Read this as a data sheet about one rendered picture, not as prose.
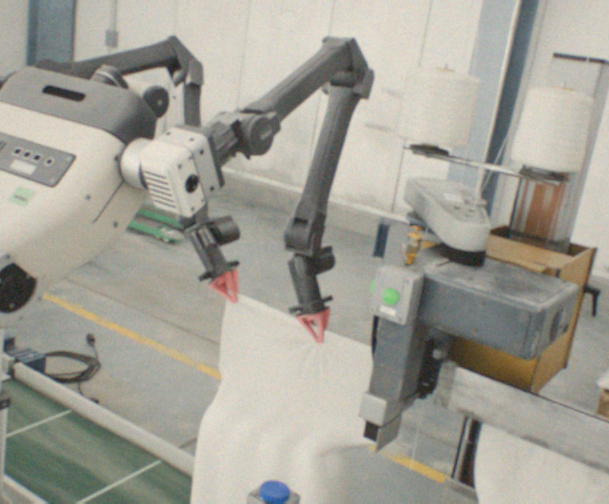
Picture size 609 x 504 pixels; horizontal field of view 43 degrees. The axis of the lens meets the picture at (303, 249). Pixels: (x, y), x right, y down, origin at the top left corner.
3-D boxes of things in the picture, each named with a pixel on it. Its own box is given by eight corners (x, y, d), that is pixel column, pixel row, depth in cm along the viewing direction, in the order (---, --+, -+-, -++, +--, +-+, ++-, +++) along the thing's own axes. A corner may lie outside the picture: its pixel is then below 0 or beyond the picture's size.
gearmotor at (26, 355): (-35, 367, 300) (-34, 332, 296) (-2, 357, 312) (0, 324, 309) (13, 395, 285) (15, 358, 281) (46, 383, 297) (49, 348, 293)
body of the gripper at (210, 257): (242, 265, 192) (228, 240, 194) (216, 271, 184) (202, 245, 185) (226, 277, 196) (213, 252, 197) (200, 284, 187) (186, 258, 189)
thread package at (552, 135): (497, 162, 156) (516, 79, 152) (520, 159, 168) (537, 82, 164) (570, 178, 149) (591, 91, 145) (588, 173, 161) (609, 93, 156)
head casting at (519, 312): (364, 390, 150) (391, 246, 142) (418, 358, 170) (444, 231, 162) (511, 452, 134) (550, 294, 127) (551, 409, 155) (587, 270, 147)
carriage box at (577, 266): (421, 368, 175) (448, 237, 167) (475, 334, 203) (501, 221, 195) (525, 408, 163) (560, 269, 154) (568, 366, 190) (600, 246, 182)
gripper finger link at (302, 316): (343, 336, 176) (333, 297, 176) (327, 344, 170) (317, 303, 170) (319, 340, 180) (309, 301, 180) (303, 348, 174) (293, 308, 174)
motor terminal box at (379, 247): (368, 267, 190) (376, 222, 187) (371, 256, 200) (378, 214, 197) (401, 272, 189) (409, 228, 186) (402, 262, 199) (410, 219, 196)
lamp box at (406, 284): (368, 312, 141) (377, 267, 139) (380, 307, 145) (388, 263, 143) (404, 325, 137) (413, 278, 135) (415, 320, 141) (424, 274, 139)
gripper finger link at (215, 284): (256, 293, 190) (239, 260, 192) (238, 298, 184) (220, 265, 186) (239, 305, 194) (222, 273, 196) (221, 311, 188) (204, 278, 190)
